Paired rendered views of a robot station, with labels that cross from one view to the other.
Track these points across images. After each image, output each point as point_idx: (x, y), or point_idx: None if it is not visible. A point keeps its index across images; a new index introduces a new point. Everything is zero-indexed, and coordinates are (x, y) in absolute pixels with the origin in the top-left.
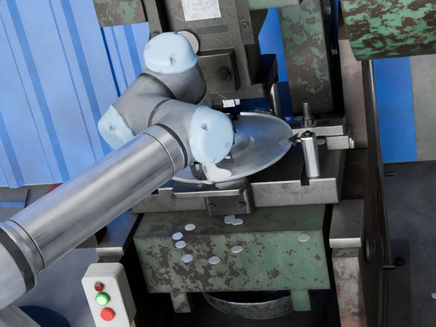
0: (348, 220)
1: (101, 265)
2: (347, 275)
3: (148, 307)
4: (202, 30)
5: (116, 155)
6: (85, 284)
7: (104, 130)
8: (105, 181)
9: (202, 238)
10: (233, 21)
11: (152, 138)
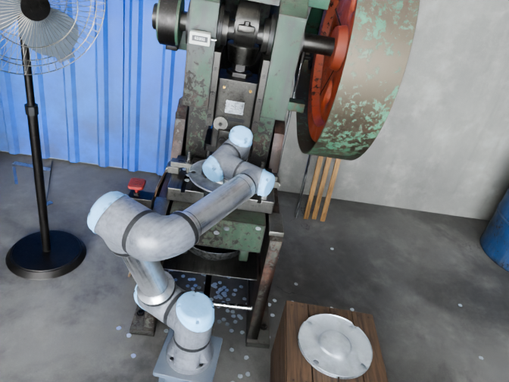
0: (276, 223)
1: None
2: (274, 248)
3: None
4: (231, 118)
5: (230, 186)
6: None
7: (207, 167)
8: (227, 199)
9: None
10: (248, 118)
11: (245, 181)
